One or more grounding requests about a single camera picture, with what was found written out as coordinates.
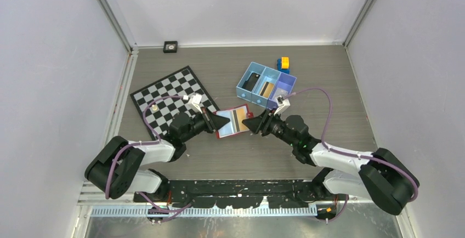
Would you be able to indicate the black white chessboard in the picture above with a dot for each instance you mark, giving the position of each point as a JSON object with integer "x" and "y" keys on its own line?
{"x": 181, "y": 82}

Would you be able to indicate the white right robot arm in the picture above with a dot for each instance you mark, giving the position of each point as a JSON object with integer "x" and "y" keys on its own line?
{"x": 378, "y": 176}

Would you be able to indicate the red leather card holder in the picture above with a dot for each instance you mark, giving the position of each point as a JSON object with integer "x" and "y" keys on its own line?
{"x": 228, "y": 130}

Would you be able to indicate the light blue left drawer box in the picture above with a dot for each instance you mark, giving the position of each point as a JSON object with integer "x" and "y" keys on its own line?
{"x": 245, "y": 94}

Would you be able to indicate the orange card with black stripe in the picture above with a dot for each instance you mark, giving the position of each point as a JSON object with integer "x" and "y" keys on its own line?
{"x": 237, "y": 116}

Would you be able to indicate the orange card in drawer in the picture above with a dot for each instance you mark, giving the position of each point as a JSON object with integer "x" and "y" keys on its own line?
{"x": 266, "y": 89}

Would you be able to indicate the purple drawer box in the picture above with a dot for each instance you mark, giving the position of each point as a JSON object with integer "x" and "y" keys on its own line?
{"x": 284, "y": 81}

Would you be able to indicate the black card in drawer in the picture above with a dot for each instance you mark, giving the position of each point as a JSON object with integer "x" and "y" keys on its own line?
{"x": 250, "y": 83}

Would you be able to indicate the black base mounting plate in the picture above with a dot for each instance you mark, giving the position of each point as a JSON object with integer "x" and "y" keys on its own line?
{"x": 240, "y": 193}

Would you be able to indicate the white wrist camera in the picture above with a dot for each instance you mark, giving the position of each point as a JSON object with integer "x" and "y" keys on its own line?
{"x": 193, "y": 101}
{"x": 282, "y": 105}

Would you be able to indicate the light blue drawer box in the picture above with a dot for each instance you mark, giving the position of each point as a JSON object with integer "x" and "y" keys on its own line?
{"x": 245, "y": 94}
{"x": 269, "y": 75}

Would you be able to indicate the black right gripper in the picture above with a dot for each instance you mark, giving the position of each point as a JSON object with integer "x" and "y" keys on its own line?
{"x": 261, "y": 123}

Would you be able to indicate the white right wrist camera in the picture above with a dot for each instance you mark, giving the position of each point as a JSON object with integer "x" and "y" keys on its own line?
{"x": 282, "y": 105}

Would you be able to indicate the blue orange toy block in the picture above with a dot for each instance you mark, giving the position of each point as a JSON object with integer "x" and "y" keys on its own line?
{"x": 283, "y": 64}

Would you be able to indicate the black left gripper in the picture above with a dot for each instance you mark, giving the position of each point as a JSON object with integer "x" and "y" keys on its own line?
{"x": 213, "y": 122}

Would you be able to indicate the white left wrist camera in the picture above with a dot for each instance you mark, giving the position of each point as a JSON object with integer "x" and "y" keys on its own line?
{"x": 193, "y": 101}

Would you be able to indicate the black square wall socket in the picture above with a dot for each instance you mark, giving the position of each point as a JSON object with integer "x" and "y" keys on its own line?
{"x": 170, "y": 46}

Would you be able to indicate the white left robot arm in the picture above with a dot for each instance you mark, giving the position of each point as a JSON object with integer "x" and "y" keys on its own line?
{"x": 117, "y": 168}

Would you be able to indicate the grey card in drawer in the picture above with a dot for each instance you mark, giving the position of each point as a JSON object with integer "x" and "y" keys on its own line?
{"x": 280, "y": 93}

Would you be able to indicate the light blue middle drawer box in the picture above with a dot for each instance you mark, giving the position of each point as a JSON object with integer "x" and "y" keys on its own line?
{"x": 269, "y": 75}

